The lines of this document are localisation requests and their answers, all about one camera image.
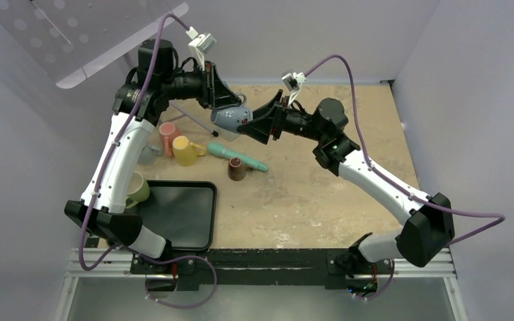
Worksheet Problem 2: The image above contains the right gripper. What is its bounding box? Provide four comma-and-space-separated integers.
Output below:
237, 90, 326, 146

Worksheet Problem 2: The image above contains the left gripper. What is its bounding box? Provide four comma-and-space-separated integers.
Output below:
161, 60, 241, 109

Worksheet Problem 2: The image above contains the blue-grey mug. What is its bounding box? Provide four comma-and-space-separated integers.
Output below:
210, 92, 253, 133

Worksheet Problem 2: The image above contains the green mug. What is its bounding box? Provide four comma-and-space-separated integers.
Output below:
125, 171, 151, 209

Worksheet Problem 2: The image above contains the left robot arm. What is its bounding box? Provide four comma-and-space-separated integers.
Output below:
64, 33, 241, 274

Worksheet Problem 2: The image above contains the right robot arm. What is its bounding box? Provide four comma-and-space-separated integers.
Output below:
237, 92, 455, 272

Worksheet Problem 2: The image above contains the brown mug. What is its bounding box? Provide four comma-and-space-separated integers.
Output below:
228, 157, 247, 181

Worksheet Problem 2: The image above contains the pink mug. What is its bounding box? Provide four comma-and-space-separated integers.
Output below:
159, 122, 183, 158

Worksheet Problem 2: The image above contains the yellow mug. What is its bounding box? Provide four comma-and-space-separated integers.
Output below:
172, 136, 207, 167

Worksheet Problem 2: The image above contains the light grey mug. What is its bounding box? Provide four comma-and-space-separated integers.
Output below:
137, 143, 164, 166

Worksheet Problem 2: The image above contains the white metronome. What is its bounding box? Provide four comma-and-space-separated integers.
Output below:
217, 128, 240, 142

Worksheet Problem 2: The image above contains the tripod stand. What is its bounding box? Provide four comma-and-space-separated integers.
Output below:
119, 53, 220, 138

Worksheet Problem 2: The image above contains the teal toy microphone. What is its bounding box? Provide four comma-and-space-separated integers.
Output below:
207, 142, 269, 172

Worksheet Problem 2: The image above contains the black tray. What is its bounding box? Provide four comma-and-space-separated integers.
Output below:
128, 180, 218, 251

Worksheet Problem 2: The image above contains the perforated light panel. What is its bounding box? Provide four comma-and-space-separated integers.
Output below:
0, 0, 189, 89

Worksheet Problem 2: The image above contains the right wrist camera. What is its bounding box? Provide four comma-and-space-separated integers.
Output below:
281, 71, 307, 107

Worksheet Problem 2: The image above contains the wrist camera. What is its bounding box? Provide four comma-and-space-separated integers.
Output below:
186, 26, 217, 71
281, 71, 307, 107

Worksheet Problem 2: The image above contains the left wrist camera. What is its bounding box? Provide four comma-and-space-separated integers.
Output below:
186, 26, 217, 71

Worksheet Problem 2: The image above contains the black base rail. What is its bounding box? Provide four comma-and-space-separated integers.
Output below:
130, 248, 391, 293

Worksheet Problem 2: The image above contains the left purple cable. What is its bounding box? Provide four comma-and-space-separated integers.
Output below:
78, 12, 219, 310

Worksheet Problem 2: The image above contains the purple cable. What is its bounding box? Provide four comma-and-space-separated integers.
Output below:
78, 12, 219, 310
303, 53, 506, 302

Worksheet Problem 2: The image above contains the aluminium frame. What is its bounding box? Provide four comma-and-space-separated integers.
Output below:
53, 249, 468, 320

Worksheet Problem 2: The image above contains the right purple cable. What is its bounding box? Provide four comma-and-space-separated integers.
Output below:
303, 53, 506, 302

